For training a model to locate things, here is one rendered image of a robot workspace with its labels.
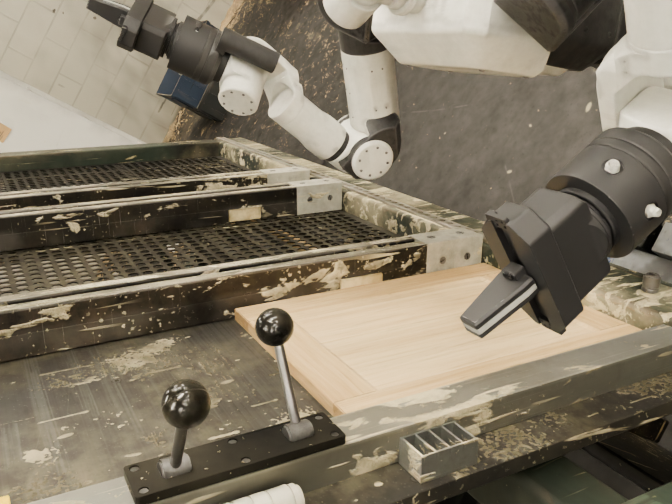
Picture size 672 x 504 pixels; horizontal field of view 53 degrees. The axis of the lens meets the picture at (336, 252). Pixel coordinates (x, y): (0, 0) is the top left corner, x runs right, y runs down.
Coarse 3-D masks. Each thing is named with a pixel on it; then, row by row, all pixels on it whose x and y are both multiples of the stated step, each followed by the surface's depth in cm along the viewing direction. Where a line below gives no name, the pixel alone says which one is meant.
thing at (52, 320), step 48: (384, 240) 120; (432, 240) 120; (480, 240) 124; (96, 288) 97; (144, 288) 96; (192, 288) 99; (240, 288) 103; (288, 288) 107; (336, 288) 112; (0, 336) 88; (48, 336) 91; (96, 336) 94
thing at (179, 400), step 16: (176, 384) 52; (192, 384) 52; (176, 400) 51; (192, 400) 51; (208, 400) 52; (176, 416) 51; (192, 416) 51; (176, 432) 55; (176, 448) 56; (160, 464) 59; (176, 464) 58
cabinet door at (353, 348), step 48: (384, 288) 112; (432, 288) 113; (480, 288) 113; (336, 336) 95; (384, 336) 95; (432, 336) 95; (528, 336) 95; (576, 336) 95; (336, 384) 81; (384, 384) 82; (432, 384) 81
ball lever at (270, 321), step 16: (256, 320) 67; (272, 320) 65; (288, 320) 66; (272, 336) 65; (288, 336) 66; (288, 368) 66; (288, 384) 66; (288, 400) 65; (288, 432) 64; (304, 432) 64
